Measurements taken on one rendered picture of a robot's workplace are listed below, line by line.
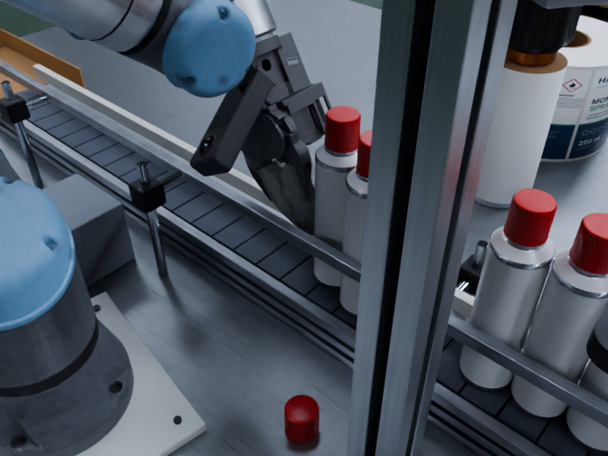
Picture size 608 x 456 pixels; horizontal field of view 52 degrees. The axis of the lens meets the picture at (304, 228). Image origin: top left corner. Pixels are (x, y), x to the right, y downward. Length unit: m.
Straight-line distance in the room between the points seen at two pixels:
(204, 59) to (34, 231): 0.18
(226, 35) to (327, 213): 0.22
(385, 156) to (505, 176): 0.49
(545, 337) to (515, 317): 0.03
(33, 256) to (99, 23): 0.18
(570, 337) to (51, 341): 0.41
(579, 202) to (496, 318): 0.37
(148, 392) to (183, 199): 0.28
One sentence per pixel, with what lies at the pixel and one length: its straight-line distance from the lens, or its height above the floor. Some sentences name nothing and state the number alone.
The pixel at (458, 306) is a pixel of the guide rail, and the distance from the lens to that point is 0.66.
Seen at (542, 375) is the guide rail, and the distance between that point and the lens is 0.54.
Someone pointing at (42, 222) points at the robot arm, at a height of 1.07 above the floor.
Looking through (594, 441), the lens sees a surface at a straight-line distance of 0.60.
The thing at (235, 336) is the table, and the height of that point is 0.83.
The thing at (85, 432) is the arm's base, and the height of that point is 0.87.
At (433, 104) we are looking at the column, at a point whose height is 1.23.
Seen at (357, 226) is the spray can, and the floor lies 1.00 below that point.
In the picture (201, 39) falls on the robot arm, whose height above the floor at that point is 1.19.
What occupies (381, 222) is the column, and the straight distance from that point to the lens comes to 0.35.
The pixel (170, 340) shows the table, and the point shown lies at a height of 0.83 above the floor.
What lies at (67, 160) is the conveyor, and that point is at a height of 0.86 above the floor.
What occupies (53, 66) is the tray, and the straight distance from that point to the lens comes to 1.35.
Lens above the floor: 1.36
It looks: 39 degrees down
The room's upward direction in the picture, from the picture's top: straight up
